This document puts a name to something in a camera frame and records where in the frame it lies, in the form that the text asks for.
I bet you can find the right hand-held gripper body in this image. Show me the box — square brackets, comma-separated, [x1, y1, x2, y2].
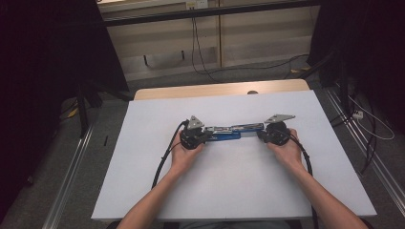
[264, 114, 297, 147]

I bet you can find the black floor cable bundle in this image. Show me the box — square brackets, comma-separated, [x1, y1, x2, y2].
[329, 94, 378, 176]

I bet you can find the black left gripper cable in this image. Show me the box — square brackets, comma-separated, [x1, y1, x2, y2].
[151, 119, 189, 189]

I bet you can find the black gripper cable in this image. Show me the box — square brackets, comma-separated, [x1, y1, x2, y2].
[288, 135, 319, 229]
[151, 119, 189, 189]

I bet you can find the black horizontal bar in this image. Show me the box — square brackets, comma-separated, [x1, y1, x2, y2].
[102, 0, 321, 28]

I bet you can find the person's left hand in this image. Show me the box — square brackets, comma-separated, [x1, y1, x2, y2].
[169, 139, 205, 177]

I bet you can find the white wall socket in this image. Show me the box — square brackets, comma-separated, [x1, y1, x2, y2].
[185, 0, 209, 10]

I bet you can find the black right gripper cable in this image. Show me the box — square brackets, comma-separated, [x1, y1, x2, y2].
[288, 135, 319, 229]

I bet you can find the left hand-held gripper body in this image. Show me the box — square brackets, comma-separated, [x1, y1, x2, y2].
[179, 114, 206, 151]

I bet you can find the blue stapler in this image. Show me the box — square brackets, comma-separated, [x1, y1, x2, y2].
[204, 123, 266, 141]

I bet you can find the black hanging cable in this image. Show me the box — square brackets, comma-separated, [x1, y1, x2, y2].
[190, 17, 310, 84]

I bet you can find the black metal stand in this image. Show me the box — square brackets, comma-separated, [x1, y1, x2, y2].
[75, 80, 135, 139]

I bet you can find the person's right hand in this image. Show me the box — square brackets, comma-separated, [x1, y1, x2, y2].
[266, 128, 306, 173]

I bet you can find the white floor cable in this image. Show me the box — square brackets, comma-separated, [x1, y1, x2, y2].
[347, 94, 395, 141]

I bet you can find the aluminium floor rail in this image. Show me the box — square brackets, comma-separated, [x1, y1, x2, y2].
[323, 87, 405, 209]
[41, 123, 96, 229]

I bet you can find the white table cover board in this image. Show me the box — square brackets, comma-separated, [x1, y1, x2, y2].
[91, 90, 377, 221]

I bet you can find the beige wooden cabinet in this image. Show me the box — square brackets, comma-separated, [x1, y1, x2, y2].
[96, 0, 321, 82]

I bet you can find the black curtain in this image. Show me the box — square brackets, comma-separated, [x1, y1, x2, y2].
[307, 0, 405, 135]
[0, 0, 130, 220]

